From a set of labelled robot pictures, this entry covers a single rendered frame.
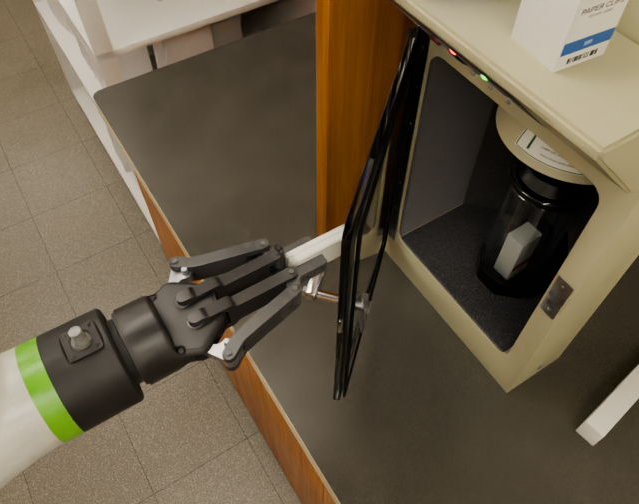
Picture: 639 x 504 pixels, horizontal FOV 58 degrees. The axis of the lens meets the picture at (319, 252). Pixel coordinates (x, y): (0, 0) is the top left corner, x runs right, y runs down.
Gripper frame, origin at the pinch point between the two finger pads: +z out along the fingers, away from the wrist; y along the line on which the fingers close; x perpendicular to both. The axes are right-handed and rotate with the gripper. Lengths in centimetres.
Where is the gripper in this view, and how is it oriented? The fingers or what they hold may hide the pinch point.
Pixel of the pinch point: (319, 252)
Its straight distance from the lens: 58.1
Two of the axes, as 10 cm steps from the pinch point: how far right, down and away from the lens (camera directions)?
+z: 8.5, -4.3, 3.1
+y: -5.3, -6.9, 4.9
